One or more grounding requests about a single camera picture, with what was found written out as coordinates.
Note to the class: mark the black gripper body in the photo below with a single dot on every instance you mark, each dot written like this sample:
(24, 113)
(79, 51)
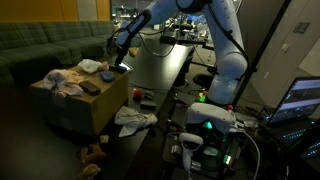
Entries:
(120, 56)

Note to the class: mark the white plastic bag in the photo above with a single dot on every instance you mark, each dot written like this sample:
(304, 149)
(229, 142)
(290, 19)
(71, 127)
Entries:
(89, 65)

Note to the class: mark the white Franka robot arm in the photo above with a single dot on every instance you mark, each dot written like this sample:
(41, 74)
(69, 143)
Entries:
(226, 63)

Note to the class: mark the large cardboard box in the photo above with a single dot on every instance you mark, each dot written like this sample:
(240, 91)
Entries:
(100, 103)

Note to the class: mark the white framed tablet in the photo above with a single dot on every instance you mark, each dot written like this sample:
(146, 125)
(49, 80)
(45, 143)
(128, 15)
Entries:
(127, 66)

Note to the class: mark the black rectangular case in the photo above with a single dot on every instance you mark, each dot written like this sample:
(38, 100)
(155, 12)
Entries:
(89, 88)

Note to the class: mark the crumpled white towel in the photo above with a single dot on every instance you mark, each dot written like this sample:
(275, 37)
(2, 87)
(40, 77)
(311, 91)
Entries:
(133, 120)

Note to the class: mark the pink cloth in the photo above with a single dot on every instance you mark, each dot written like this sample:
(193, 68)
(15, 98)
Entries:
(63, 83)

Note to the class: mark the green plaid sofa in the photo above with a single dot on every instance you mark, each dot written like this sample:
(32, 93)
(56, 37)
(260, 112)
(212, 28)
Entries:
(50, 43)

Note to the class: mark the small tan paper scrap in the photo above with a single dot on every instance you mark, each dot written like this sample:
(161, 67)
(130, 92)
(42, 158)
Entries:
(104, 139)

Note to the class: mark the small yellow green object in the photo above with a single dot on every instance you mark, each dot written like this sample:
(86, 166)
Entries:
(201, 97)

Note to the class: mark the brown plush toy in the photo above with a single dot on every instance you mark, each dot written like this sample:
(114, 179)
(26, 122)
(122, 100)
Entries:
(91, 156)

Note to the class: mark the white VR headset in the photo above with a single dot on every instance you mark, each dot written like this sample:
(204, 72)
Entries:
(210, 115)

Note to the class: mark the white VR controller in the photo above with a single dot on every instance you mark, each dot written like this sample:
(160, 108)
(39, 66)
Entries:
(188, 143)

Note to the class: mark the red stop button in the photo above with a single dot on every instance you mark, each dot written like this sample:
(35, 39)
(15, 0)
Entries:
(229, 107)

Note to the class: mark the black tripod pole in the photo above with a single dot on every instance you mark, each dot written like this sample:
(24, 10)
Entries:
(256, 56)

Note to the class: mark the open laptop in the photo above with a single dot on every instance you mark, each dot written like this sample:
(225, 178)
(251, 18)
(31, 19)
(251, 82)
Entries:
(300, 100)

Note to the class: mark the white wall outlet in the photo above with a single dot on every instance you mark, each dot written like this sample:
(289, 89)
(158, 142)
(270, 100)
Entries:
(285, 47)

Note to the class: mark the grey wall switch plate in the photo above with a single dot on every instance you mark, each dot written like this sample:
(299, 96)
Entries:
(301, 27)

